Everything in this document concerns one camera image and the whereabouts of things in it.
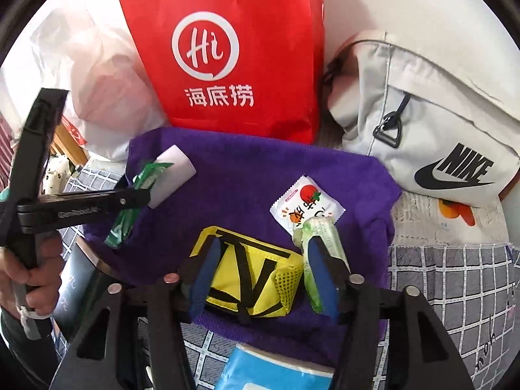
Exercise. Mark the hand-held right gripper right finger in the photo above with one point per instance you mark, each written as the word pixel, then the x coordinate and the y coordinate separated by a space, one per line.
pixel 321 280

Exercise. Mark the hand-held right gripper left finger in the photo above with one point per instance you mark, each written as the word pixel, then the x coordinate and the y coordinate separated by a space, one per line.
pixel 203 284

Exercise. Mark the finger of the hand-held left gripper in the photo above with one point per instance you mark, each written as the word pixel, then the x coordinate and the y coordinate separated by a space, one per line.
pixel 130 199

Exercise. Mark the yellow mesh pouch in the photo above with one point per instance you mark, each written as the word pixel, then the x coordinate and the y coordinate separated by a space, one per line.
pixel 227 296

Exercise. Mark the green tissue packet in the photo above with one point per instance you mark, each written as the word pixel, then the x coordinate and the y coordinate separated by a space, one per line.
pixel 122 227

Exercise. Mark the clear green pack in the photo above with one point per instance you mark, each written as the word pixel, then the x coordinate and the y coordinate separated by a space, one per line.
pixel 337 248

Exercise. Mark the white tissue pack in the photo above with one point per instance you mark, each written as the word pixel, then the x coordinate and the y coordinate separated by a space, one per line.
pixel 174 170

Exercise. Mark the tomato print sachet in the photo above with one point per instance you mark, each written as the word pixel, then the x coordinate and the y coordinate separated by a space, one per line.
pixel 304 203

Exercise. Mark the person's left forearm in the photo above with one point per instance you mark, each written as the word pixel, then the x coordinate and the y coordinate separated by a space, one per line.
pixel 20 357

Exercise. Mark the person's left hand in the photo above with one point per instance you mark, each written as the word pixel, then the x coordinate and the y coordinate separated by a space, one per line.
pixel 44 288

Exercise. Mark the floral quilt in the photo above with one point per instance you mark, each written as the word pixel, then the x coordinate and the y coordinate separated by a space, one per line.
pixel 57 174

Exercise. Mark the wooden bed headboard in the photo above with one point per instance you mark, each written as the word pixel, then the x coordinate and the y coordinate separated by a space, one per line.
pixel 69 146

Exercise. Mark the white plastic shopping bag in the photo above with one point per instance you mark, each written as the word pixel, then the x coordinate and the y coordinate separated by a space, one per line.
pixel 101 81

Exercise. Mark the blue tissue pack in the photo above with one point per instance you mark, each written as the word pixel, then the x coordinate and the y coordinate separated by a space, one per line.
pixel 268 369

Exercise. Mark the dark tea tin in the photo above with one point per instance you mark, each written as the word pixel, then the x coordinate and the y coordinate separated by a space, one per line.
pixel 77 292

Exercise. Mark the purple towel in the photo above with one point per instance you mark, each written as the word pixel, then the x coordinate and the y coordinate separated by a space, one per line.
pixel 243 178

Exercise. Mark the grey checked tablecloth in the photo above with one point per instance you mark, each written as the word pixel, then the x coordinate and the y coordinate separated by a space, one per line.
pixel 447 276

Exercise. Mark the red paper shopping bag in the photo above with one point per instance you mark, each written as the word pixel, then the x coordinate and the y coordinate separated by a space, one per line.
pixel 243 28

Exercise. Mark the grey waist bag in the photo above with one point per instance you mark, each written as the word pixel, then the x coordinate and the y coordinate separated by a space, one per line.
pixel 438 109

